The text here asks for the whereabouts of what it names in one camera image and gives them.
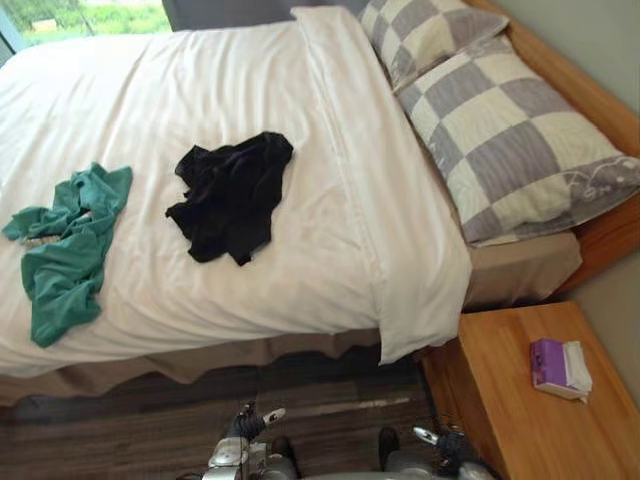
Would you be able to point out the white duvet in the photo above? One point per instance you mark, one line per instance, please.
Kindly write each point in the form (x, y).
(210, 85)

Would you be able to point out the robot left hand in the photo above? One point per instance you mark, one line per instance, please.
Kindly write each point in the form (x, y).
(248, 425)

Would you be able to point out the green cloth garment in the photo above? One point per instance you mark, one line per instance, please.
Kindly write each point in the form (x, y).
(65, 280)

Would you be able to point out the brown fitted bed sheet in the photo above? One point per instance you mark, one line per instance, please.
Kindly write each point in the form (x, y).
(520, 265)

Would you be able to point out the window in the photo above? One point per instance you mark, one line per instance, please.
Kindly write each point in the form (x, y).
(100, 17)

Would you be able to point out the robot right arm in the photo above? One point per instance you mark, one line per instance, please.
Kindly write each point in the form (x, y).
(472, 471)

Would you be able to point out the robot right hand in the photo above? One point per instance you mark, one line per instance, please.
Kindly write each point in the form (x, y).
(452, 445)

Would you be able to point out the black cloth garment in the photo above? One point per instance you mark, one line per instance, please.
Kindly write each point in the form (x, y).
(230, 200)

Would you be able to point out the wooden nightstand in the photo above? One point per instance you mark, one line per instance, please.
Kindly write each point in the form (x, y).
(530, 425)

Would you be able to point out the wooden bed frame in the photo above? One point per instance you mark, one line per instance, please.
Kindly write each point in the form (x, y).
(575, 75)

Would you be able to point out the grey cream checked pillow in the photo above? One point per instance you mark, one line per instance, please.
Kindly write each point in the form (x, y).
(425, 30)
(510, 145)

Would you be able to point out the purple tissue pack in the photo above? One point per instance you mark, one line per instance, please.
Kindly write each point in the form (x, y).
(550, 367)

